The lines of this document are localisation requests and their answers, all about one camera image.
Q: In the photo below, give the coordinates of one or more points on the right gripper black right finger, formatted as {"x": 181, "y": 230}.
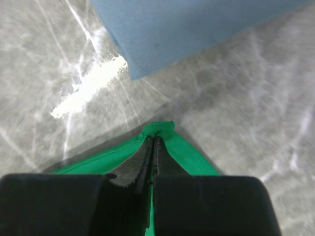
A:
{"x": 190, "y": 205}

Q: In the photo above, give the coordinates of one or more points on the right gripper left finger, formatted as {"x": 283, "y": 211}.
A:
{"x": 113, "y": 204}

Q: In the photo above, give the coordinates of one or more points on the green t-shirt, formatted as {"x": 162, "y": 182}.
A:
{"x": 182, "y": 152}

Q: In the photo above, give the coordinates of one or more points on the folded blue-grey t-shirt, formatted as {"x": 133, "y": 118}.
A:
{"x": 153, "y": 34}

